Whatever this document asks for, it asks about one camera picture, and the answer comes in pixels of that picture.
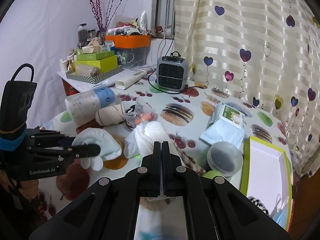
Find black white striped sock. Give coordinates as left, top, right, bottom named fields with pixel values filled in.
left=248, top=196, right=269, bottom=215

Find white sock pair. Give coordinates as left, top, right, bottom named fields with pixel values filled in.
left=72, top=128, right=122, bottom=171

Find light blue grey sock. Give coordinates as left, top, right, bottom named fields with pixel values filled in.
left=123, top=130, right=140, bottom=159

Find blue surgical mask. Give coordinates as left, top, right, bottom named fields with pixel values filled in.
left=270, top=195, right=290, bottom=229

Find white towel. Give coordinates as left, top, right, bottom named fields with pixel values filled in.
left=133, top=121, right=178, bottom=158

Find orange snack bag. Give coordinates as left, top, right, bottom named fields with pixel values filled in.
left=125, top=98, right=156, bottom=129

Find operator left hand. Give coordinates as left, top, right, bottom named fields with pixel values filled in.
left=1, top=170, right=39, bottom=200

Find green lidded jar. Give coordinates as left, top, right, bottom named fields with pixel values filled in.
left=203, top=170, right=223, bottom=179

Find red white striped cloth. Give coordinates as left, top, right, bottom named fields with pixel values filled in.
left=179, top=151, right=206, bottom=176

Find green white shallow box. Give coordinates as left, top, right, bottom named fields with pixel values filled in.
left=240, top=136, right=292, bottom=231

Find beige rolled sock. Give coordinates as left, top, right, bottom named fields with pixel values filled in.
left=95, top=103, right=125, bottom=126

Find patterned tray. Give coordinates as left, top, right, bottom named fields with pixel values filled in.
left=66, top=66, right=124, bottom=85

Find wet wipes pack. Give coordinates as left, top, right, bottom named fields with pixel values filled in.
left=200, top=102, right=245, bottom=149

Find green gift box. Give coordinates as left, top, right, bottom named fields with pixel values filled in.
left=74, top=51, right=118, bottom=76

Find dark glass jar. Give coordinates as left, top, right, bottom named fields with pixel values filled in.
left=78, top=23, right=87, bottom=47

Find white plastic tube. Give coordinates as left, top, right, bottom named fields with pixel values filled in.
left=115, top=70, right=147, bottom=90

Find orange storage box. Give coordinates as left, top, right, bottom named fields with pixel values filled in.
left=105, top=35, right=151, bottom=69

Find grey space heater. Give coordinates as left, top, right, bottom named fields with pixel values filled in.
left=156, top=51, right=188, bottom=92

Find purple flower branches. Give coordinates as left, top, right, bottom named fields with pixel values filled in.
left=88, top=0, right=124, bottom=35

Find heart pattern curtain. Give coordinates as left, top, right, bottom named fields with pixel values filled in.
left=175, top=0, right=319, bottom=176

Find black mask on handle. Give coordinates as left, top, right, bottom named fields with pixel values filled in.
left=1, top=63, right=37, bottom=152

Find heater black cable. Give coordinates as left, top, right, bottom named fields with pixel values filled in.
left=147, top=37, right=208, bottom=95

